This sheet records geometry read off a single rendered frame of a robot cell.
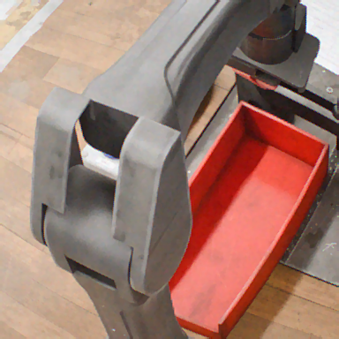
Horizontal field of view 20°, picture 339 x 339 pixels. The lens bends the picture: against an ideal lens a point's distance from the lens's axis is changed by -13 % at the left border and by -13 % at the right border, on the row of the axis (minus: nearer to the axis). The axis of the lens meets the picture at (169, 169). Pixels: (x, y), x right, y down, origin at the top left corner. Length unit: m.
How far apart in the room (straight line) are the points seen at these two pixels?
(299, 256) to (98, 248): 0.47
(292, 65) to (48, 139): 0.32
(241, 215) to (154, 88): 0.50
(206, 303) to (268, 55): 0.31
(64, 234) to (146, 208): 0.07
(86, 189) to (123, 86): 0.07
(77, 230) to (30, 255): 0.47
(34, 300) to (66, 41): 0.38
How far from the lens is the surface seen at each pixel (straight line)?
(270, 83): 0.90
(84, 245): 0.65
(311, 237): 1.10
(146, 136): 0.60
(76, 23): 1.32
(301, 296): 1.07
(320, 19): 1.31
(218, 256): 1.09
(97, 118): 0.64
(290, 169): 1.14
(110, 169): 1.13
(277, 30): 0.82
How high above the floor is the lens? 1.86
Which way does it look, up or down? 56 degrees down
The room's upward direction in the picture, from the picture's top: 10 degrees counter-clockwise
